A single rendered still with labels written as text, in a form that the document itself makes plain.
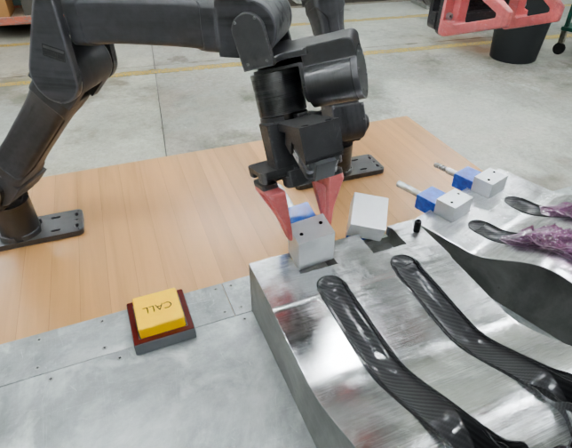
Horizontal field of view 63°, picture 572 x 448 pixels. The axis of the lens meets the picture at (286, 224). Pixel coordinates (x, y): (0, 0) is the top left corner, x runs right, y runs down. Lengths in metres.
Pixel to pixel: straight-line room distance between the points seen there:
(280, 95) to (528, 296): 0.43
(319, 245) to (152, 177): 0.51
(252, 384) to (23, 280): 0.41
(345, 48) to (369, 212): 0.25
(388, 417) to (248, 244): 0.43
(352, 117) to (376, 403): 0.56
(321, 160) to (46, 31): 0.34
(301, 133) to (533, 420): 0.32
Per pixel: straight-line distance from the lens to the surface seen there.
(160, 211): 0.90
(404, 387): 0.51
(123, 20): 0.58
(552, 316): 0.73
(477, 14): 0.60
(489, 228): 0.81
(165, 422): 0.60
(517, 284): 0.73
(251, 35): 0.51
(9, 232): 0.90
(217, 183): 0.96
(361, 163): 1.01
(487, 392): 0.49
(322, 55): 0.52
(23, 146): 0.76
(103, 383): 0.65
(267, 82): 0.53
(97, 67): 0.65
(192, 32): 0.54
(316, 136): 0.46
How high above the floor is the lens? 1.30
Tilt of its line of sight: 37 degrees down
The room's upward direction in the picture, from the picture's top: straight up
